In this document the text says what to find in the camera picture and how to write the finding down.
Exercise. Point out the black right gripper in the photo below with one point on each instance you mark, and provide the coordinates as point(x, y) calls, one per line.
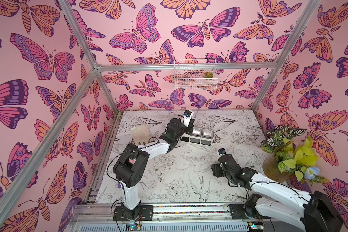
point(220, 167)

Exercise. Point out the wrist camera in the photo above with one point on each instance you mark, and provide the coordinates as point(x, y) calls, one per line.
point(221, 151)
point(187, 116)

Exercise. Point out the artificial leafy potted plant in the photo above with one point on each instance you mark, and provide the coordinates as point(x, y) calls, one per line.
point(287, 160)

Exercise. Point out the cream toothbrush holder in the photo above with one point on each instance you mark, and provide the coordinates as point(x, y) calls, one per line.
point(199, 136)

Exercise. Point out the white wire basket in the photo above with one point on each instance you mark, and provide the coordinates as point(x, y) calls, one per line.
point(195, 76)

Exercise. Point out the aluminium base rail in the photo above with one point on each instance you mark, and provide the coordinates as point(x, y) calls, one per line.
point(212, 217)

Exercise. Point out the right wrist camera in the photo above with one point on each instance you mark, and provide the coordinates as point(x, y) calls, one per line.
point(221, 151)

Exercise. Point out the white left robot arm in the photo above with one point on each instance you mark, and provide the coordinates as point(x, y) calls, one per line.
point(132, 162)

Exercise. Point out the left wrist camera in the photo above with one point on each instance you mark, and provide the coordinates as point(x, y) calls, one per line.
point(187, 116)

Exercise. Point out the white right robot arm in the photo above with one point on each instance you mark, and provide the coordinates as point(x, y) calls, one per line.
point(310, 212)

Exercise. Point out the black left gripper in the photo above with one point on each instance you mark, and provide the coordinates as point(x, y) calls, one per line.
point(189, 127)

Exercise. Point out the beige green-fingered glove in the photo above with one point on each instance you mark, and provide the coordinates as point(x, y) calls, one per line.
point(141, 134)

